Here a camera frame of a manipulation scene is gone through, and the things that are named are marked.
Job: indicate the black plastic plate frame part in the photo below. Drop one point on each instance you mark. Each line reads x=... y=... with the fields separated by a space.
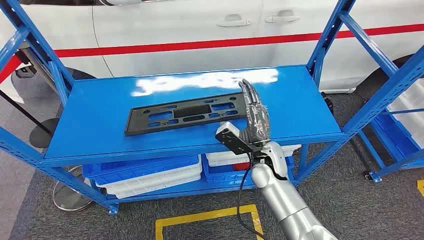
x=139 y=127

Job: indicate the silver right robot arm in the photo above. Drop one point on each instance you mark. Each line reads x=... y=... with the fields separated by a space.
x=281 y=198

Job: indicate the large blue metal shelf rack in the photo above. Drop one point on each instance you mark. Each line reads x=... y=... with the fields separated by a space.
x=99 y=109

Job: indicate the red item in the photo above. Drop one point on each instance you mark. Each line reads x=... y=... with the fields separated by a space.
x=241 y=166

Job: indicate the blue plastic crate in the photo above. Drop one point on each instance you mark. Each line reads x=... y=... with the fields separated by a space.
x=132 y=167
x=394 y=136
x=218 y=177

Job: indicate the white car red stripe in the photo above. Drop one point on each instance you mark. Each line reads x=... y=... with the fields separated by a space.
x=165 y=26

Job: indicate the chrome round stand base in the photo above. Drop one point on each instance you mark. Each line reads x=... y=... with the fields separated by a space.
x=69 y=198

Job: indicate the blue wheeled metal rack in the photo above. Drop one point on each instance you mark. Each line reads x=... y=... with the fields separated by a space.
x=397 y=169

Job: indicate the translucent white plastic crate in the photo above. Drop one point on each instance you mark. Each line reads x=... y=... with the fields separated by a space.
x=409 y=112

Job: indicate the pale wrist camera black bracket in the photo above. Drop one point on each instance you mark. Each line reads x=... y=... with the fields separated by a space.
x=228 y=136

